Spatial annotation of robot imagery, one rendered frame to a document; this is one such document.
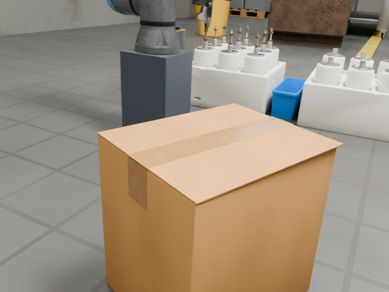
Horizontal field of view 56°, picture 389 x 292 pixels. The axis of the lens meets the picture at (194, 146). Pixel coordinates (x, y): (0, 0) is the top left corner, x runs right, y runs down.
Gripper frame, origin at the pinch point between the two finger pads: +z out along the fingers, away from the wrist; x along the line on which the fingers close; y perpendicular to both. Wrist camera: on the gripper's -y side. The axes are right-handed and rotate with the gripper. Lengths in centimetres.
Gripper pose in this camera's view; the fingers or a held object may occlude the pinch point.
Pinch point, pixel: (208, 25)
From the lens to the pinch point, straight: 169.4
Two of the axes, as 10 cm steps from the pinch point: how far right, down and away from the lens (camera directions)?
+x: 1.6, 4.1, -9.0
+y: -9.9, 0.2, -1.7
